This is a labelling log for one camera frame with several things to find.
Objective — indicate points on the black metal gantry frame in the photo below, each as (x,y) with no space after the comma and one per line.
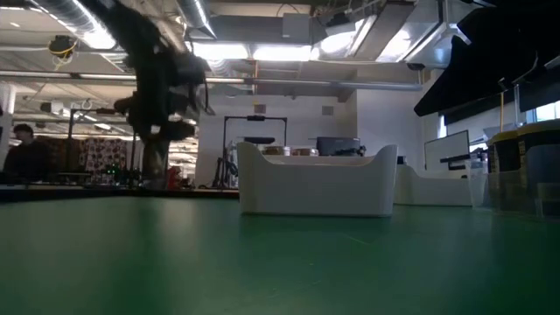
(256,118)

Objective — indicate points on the red object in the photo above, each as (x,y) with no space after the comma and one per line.
(173,177)

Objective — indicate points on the grey ceiling box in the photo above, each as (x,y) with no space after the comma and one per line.
(296,26)

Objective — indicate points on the narrow silver spiral duct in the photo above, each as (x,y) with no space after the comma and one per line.
(194,13)

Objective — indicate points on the patterned backdrop cloth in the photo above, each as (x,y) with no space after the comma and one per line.
(100,153)

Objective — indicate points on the green table mat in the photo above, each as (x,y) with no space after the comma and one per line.
(280,262)

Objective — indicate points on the grey ceiling pipe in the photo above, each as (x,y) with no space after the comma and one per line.
(372,85)

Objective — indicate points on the white-screen computer monitor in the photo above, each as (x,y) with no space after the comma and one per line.
(446,149)

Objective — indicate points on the security camera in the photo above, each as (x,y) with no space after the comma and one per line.
(415,66)

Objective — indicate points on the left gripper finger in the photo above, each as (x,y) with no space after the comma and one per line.
(181,131)
(141,129)

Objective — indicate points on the black table frame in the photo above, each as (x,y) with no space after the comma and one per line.
(87,194)

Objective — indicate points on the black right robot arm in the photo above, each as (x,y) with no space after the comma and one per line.
(503,52)

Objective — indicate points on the white plastic bin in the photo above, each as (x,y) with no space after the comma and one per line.
(315,188)

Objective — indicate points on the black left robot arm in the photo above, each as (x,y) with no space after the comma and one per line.
(131,35)

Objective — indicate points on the person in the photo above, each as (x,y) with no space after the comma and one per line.
(26,157)

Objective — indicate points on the ceiling light panel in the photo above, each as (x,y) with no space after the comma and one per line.
(282,53)
(223,50)

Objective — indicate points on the clear plastic bin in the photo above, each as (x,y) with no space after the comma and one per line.
(479,188)

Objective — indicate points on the black computer monitor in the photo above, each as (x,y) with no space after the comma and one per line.
(339,146)

